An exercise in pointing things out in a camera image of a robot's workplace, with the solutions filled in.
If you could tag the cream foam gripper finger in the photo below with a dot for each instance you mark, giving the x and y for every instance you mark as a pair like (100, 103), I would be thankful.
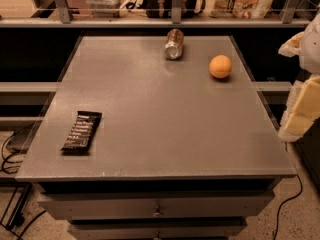
(293, 46)
(302, 109)

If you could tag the orange fruit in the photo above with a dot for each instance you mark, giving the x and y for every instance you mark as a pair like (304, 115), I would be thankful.
(220, 66)

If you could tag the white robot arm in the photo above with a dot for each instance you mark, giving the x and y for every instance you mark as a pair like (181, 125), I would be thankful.
(310, 58)

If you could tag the black rxbar chocolate wrapper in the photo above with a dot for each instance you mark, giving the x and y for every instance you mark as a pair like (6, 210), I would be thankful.
(82, 131)

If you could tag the printed snack bag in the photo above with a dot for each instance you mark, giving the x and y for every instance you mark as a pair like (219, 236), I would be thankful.
(242, 9)

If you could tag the tipped aluminium drink can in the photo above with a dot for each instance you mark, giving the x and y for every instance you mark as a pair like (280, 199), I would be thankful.
(174, 44)

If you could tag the upper grey drawer with knob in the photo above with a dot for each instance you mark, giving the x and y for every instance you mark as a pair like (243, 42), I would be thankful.
(100, 206)

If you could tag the black backpack on shelf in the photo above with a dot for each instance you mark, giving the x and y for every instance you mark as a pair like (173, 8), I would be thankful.
(163, 8)

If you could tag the lower grey drawer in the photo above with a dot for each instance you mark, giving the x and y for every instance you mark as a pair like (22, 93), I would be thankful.
(165, 229)

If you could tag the dark box under table left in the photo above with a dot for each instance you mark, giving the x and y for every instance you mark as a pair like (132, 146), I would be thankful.
(21, 140)

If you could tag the grey metal shelf rail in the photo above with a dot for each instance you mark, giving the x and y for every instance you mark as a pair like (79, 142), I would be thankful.
(75, 13)

